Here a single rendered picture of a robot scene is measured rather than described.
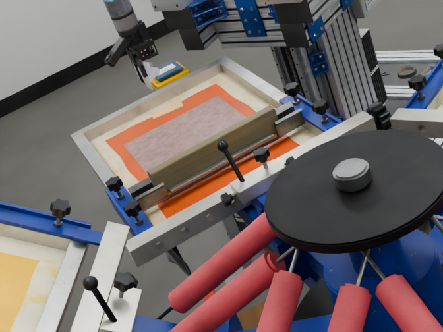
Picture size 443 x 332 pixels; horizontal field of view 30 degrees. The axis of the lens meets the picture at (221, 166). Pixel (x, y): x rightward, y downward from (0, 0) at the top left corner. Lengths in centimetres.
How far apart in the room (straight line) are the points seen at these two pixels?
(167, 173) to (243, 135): 23
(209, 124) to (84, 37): 348
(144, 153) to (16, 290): 86
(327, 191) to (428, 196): 17
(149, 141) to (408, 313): 145
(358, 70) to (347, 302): 217
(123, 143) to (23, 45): 329
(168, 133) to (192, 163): 38
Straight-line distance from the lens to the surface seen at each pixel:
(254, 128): 222
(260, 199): 191
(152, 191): 215
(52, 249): 187
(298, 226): 131
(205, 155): 219
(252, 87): 256
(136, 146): 255
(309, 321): 159
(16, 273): 180
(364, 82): 339
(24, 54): 584
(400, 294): 125
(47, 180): 481
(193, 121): 255
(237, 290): 141
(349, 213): 130
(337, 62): 321
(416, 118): 203
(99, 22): 591
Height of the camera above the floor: 208
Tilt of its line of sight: 30 degrees down
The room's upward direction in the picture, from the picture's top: 22 degrees counter-clockwise
